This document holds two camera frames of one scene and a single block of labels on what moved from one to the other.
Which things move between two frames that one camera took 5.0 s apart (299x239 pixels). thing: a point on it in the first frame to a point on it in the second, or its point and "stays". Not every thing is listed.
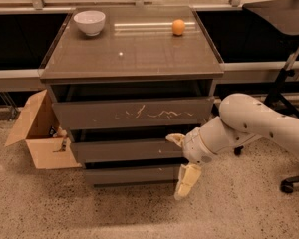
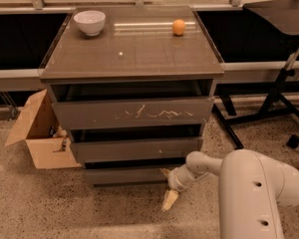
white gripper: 196,148 to 174,181
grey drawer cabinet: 123,79 stays
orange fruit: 178,27 stays
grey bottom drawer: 132,174 stays
